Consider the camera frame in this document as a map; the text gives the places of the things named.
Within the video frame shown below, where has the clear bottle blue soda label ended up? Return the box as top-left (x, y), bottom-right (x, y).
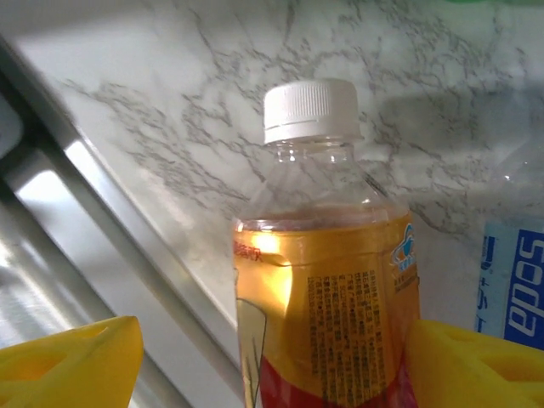
top-left (473, 80), bottom-right (544, 354)

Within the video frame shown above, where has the wide grooved aluminium rail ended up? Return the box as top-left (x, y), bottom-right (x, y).
top-left (0, 33), bottom-right (256, 408)

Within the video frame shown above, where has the orange label bottle white cap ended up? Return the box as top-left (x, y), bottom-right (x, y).
top-left (232, 78), bottom-right (422, 408)

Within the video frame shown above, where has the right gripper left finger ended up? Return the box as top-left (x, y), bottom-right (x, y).
top-left (0, 314), bottom-right (145, 408)

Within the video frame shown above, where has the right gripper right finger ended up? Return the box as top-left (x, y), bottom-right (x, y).
top-left (405, 318), bottom-right (544, 408)

